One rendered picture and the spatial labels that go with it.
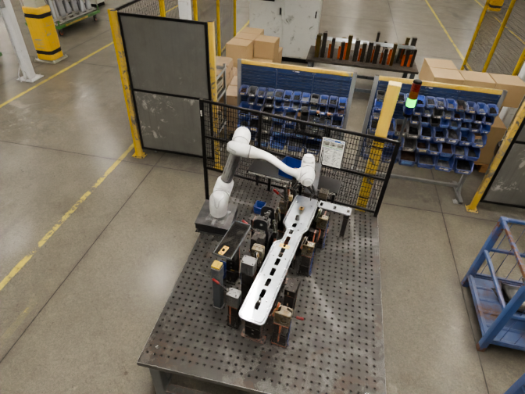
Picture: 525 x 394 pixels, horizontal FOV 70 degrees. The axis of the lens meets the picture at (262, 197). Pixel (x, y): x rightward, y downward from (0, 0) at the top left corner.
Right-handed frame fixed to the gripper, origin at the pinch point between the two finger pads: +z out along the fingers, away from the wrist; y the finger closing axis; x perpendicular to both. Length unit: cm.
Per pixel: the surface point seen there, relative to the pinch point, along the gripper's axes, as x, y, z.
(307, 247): -43.5, 17.2, 12.0
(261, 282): -87, -4, 15
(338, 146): 54, 15, -23
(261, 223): -46, -21, 0
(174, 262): -23, -124, 115
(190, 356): -139, -34, 44
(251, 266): -84, -13, 4
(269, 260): -65, -6, 15
